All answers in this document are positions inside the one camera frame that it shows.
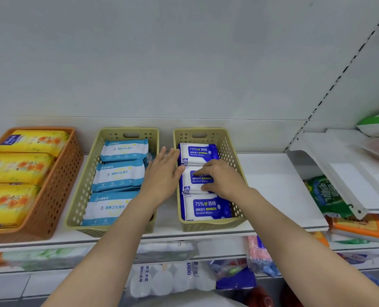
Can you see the person's left hand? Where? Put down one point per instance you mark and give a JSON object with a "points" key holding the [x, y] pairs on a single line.
{"points": [[160, 185]]}

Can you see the person's right hand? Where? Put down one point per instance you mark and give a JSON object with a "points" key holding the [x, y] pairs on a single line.
{"points": [[224, 179]]}

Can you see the olive plastic basket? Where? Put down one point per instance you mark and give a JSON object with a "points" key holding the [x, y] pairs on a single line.
{"points": [[215, 225], [90, 188]]}

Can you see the stack of blue wipes packets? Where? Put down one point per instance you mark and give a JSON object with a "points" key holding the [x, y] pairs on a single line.
{"points": [[122, 150]]}

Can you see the orange plastic basket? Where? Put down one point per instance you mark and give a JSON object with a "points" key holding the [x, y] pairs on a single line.
{"points": [[48, 220]]}

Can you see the person's right forearm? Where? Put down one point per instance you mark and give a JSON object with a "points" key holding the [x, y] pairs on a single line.
{"points": [[320, 252]]}

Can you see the person's left forearm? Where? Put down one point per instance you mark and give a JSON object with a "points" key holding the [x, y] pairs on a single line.
{"points": [[99, 258]]}

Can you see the pink tissue pack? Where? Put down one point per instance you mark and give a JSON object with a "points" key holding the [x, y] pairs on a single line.
{"points": [[259, 255]]}

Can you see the white bag blue print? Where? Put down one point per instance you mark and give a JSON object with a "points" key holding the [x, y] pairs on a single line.
{"points": [[170, 279]]}

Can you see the blue tissue pack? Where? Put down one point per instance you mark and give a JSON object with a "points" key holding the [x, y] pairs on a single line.
{"points": [[237, 274]]}

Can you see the green printed bag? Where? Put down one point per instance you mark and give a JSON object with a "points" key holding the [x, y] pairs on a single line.
{"points": [[327, 196]]}

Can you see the green and white tissue pack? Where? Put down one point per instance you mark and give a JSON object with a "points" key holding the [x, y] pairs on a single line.
{"points": [[80, 255]]}

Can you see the orange white tissue pack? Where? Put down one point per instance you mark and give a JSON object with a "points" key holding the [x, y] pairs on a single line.
{"points": [[322, 238]]}

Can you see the white shirt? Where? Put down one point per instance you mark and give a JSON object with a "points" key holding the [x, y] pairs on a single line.
{"points": [[195, 300]]}

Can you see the red pack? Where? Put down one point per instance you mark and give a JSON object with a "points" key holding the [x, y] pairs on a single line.
{"points": [[272, 297]]}

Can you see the green white plastic bag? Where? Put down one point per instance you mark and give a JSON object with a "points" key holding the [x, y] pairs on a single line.
{"points": [[378, 124]]}

